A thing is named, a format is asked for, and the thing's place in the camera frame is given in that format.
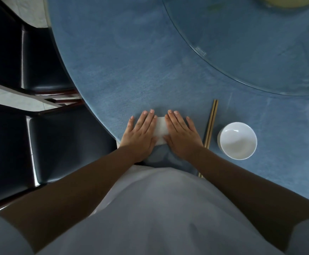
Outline person's white shirt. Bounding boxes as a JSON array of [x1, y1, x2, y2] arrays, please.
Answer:
[[0, 164, 309, 255]]

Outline blue tablecloth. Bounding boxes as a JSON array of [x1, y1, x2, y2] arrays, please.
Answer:
[[46, 0, 309, 208]]

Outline person's left hand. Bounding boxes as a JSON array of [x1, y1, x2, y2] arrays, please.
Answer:
[[119, 109, 159, 163]]

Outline round glass turntable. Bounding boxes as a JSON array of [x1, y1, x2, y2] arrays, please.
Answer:
[[161, 0, 309, 97]]

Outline white ceramic bowl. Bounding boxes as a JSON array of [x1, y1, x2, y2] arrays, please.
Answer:
[[217, 122, 258, 160]]

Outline brown wooden chopstick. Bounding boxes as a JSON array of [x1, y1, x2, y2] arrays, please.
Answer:
[[200, 100, 219, 179], [198, 99, 216, 178]]

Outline person's left forearm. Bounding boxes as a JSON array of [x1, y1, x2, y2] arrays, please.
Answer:
[[0, 146, 143, 253]]

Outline person's right forearm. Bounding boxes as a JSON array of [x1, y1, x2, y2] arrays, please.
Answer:
[[187, 147, 309, 252]]

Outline pale yellow dish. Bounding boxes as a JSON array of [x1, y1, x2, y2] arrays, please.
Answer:
[[257, 0, 309, 9]]

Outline white napkin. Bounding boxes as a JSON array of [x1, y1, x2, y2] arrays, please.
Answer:
[[154, 116, 171, 146]]

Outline person's right hand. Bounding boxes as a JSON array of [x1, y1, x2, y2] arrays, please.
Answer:
[[163, 110, 204, 161]]

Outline black leather chair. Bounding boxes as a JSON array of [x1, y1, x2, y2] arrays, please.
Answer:
[[0, 100, 118, 213], [0, 0, 80, 96]]

